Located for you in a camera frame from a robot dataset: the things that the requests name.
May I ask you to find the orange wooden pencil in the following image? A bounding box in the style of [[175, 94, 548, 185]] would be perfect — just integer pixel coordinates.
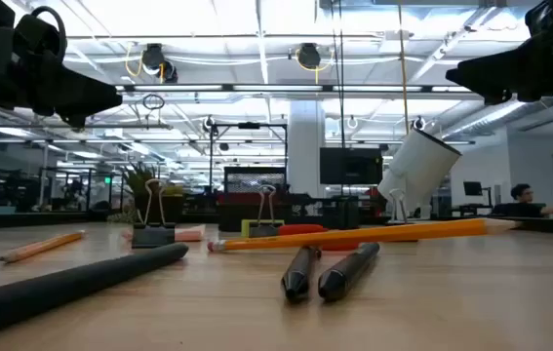
[[0, 229, 87, 265]]

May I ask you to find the pink sticky note pad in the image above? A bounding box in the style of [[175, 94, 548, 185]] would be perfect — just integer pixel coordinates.
[[122, 223, 207, 244]]

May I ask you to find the black pen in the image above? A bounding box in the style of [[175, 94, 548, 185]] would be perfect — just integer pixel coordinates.
[[280, 245, 324, 302], [317, 242, 382, 302], [0, 242, 190, 341]]

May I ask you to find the yellow pencil with eraser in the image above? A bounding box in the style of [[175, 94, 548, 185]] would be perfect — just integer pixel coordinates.
[[206, 217, 519, 254]]

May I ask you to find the person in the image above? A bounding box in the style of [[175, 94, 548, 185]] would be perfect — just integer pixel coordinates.
[[490, 183, 553, 219]]

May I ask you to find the hanging black cable loop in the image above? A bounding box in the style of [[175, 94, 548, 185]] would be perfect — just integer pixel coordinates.
[[141, 93, 166, 111]]

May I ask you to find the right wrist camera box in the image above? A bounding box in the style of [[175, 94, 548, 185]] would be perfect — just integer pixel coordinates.
[[524, 0, 553, 38]]

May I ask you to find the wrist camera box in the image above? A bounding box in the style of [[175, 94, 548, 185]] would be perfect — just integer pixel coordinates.
[[15, 5, 68, 69], [524, 0, 553, 38]]

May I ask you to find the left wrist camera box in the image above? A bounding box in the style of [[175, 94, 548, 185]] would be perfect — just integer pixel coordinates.
[[15, 5, 68, 69]]

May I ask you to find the black ceiling cable reel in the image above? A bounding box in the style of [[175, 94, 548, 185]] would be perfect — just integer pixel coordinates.
[[295, 42, 334, 72], [139, 42, 179, 84]]

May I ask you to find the yellow hanging cable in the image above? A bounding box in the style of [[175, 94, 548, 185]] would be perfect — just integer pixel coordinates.
[[396, 0, 411, 136]]

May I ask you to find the black wall monitor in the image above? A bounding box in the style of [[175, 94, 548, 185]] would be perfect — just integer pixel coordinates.
[[319, 147, 383, 185]]

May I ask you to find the black background frame rig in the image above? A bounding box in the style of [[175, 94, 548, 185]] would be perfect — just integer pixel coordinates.
[[209, 121, 289, 196]]

